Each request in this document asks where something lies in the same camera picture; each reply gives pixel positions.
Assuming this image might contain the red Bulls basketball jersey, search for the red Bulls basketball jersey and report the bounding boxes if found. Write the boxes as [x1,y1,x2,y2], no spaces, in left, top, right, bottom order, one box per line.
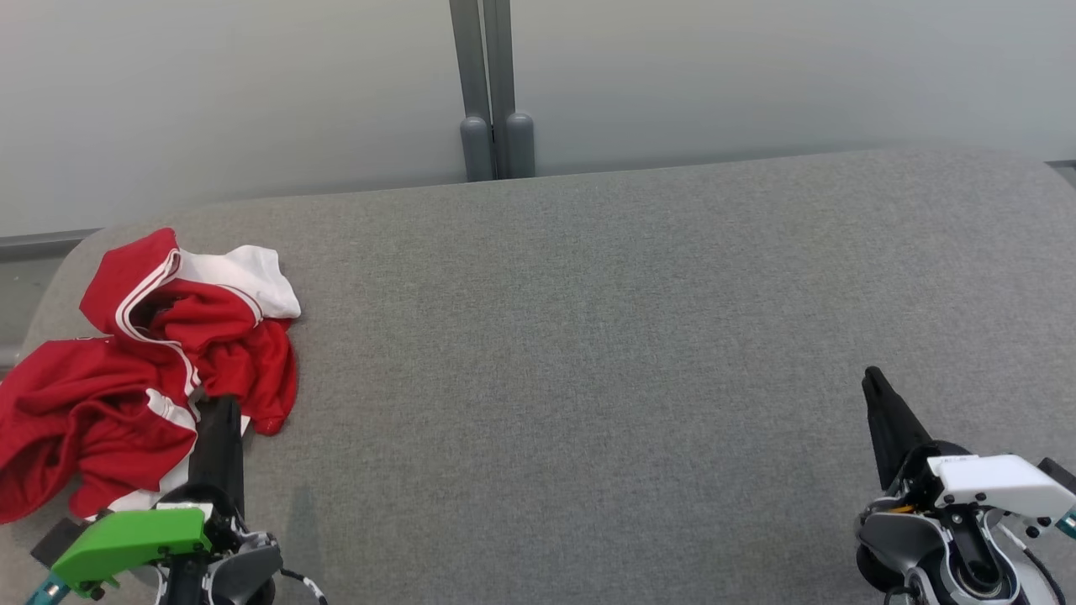
[80,227,302,438]

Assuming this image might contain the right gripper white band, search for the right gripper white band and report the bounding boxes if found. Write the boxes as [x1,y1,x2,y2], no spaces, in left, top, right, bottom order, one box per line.
[862,366,1076,530]

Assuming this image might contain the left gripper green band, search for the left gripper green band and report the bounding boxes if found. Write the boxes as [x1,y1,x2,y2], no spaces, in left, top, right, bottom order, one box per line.
[50,394,258,591]

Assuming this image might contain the red shorts with white stripe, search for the red shorts with white stripe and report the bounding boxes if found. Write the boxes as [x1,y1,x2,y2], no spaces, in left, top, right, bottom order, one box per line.
[0,334,253,524]

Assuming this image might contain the grey partition frame post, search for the grey partition frame post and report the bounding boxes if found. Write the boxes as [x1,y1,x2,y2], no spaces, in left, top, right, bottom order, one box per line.
[448,0,495,183]
[483,0,537,181]

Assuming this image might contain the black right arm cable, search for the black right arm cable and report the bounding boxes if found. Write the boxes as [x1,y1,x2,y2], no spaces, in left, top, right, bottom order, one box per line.
[1021,546,1068,605]

